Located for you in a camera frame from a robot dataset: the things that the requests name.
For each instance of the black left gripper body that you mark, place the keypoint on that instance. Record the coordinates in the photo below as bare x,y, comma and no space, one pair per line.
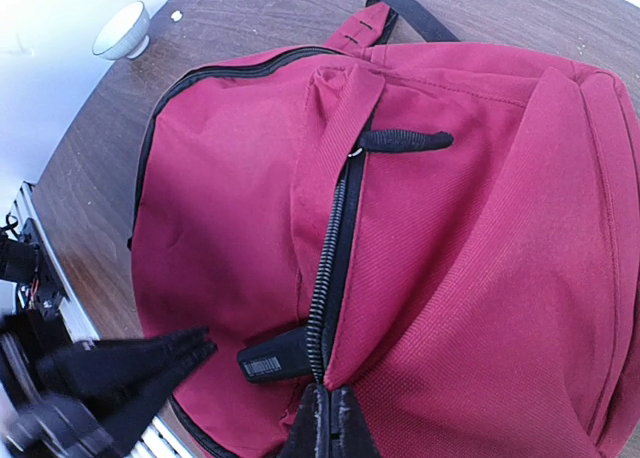
35,424

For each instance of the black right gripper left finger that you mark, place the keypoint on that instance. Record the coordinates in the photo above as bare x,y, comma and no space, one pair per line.
310,435

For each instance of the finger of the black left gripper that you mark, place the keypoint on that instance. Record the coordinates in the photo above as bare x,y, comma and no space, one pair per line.
122,356
145,394

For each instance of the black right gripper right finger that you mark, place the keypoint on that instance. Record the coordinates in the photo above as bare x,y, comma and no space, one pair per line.
350,435

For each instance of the black pink highlighter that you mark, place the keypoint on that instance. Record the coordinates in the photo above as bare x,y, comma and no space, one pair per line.
281,358

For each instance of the red student backpack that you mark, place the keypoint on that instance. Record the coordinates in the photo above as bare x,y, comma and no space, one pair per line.
455,224

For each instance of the pale celadon ceramic bowl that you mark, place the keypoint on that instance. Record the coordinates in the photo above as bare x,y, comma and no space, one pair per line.
125,35

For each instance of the aluminium front rail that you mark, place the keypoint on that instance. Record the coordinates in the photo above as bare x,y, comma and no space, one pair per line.
159,440

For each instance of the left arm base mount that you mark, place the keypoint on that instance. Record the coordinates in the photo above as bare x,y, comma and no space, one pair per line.
26,263

